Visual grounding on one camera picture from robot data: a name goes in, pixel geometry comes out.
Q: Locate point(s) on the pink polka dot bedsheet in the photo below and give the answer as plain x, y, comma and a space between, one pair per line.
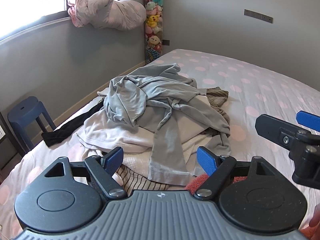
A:
252, 91

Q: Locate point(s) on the light blue-grey long-sleeve shirt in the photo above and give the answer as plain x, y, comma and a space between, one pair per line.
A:
147, 98

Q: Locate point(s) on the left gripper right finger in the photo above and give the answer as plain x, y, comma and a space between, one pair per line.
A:
218, 169

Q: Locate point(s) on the cream white sweater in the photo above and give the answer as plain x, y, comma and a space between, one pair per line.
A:
98, 133

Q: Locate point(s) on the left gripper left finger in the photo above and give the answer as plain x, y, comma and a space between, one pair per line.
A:
101, 170

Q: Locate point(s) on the grey wall switch panel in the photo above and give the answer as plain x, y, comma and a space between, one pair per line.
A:
258, 16

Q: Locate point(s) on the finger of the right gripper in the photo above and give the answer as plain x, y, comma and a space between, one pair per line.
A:
308, 120
283, 133

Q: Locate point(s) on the dark wall socket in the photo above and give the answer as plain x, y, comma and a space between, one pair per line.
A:
165, 42

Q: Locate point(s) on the person's right hand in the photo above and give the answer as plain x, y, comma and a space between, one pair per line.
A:
312, 232

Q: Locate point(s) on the orange-red fuzzy garment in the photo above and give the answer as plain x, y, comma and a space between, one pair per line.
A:
198, 181

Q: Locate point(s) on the blue plastic stool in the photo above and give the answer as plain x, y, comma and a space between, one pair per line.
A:
23, 114

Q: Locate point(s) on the black garment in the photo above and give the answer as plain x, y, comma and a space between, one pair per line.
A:
66, 130

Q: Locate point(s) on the clear tube of plush toys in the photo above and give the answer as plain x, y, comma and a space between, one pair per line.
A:
153, 30

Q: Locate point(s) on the brown striped garment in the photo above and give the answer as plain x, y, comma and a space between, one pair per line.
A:
220, 99

